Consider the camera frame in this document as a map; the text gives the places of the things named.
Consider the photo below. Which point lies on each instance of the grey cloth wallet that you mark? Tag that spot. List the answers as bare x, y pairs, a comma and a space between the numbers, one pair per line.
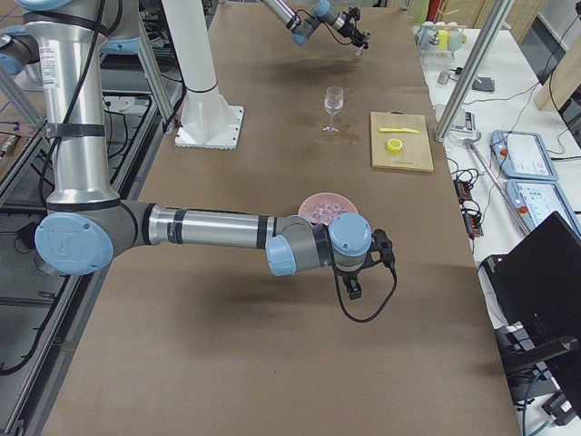
484, 84

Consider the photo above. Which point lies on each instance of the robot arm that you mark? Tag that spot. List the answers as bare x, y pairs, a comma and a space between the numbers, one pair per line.
87, 223
302, 24

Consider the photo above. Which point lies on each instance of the lower teach pendant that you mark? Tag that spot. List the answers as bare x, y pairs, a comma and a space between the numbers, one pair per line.
535, 200

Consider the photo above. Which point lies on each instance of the upper teach pendant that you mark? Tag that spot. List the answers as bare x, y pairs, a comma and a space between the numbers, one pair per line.
522, 155

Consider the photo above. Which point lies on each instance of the steel cup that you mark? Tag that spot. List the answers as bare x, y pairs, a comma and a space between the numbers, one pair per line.
443, 78

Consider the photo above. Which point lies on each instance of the bamboo cutting board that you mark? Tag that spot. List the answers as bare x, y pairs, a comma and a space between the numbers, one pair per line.
416, 153

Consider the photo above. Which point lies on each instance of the clear wine glass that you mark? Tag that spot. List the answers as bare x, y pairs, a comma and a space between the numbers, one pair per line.
333, 104

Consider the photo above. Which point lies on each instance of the yellow lemon slice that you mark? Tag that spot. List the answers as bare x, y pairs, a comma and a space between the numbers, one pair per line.
394, 145

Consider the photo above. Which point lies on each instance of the teach pendant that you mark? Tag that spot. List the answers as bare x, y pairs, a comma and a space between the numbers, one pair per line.
535, 200
522, 155

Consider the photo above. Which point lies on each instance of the metal rod tool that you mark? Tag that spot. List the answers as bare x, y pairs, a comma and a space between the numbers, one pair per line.
470, 143

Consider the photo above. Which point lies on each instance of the yellow cup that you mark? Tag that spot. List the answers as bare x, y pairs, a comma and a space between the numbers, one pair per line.
441, 40

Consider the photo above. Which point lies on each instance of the yellow plastic knife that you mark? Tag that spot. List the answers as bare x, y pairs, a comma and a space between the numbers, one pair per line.
404, 130

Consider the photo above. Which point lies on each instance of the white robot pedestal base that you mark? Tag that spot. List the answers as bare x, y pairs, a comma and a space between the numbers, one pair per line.
207, 120

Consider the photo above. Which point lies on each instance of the black laptop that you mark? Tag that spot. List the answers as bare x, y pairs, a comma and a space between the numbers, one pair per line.
537, 283

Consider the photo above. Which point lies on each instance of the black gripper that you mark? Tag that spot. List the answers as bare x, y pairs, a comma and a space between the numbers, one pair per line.
349, 275
349, 32

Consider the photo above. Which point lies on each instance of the clear ice cubes pile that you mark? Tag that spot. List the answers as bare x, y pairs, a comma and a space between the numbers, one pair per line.
325, 212

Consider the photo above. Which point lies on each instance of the pink bowl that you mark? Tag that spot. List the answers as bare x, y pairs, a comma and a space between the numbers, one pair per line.
328, 197

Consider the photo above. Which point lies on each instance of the aluminium frame post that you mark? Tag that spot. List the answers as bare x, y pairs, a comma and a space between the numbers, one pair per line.
486, 38

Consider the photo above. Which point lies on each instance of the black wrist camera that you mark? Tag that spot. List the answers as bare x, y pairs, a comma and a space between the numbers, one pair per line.
353, 14

